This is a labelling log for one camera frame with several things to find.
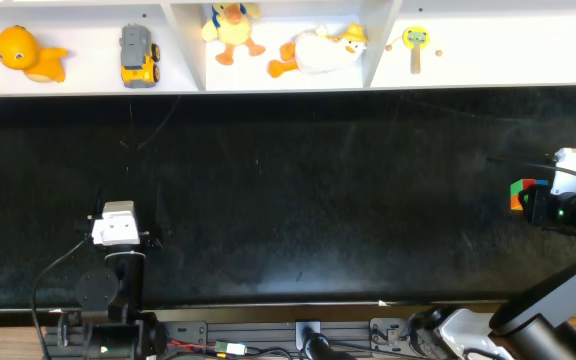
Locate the yellow plush duck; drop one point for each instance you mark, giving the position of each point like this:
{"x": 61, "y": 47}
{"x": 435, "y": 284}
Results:
{"x": 233, "y": 30}

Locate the mounting rail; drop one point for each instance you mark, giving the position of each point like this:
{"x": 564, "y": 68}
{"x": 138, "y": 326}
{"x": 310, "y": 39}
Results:
{"x": 268, "y": 337}

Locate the yellow rubber duck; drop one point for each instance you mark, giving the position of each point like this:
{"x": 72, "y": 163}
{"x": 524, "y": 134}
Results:
{"x": 18, "y": 50}

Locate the grey and yellow toy truck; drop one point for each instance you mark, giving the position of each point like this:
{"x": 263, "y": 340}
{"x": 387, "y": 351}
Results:
{"x": 137, "y": 55}

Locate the yellow rattle drum toy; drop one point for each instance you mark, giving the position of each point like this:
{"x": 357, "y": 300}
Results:
{"x": 415, "y": 40}

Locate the white shelf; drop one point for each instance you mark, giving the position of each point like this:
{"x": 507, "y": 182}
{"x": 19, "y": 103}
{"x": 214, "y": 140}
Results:
{"x": 518, "y": 55}

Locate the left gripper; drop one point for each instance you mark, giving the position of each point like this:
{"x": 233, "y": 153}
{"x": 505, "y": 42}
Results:
{"x": 150, "y": 239}

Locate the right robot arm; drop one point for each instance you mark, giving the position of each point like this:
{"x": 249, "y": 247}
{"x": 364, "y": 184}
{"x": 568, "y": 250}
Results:
{"x": 543, "y": 310}

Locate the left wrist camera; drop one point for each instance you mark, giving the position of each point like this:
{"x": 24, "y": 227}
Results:
{"x": 117, "y": 224}

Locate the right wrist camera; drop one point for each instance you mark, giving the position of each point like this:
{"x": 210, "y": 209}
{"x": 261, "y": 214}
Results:
{"x": 570, "y": 170}

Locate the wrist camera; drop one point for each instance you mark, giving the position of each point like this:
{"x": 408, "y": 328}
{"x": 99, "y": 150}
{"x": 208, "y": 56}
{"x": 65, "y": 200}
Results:
{"x": 117, "y": 224}
{"x": 570, "y": 170}

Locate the white plush duck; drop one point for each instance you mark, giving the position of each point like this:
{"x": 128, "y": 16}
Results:
{"x": 320, "y": 52}

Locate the many-coloured puzzle cube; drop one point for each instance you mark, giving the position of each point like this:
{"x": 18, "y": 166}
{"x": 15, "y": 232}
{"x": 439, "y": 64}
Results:
{"x": 518, "y": 192}

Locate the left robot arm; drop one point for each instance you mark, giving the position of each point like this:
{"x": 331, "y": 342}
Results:
{"x": 128, "y": 280}

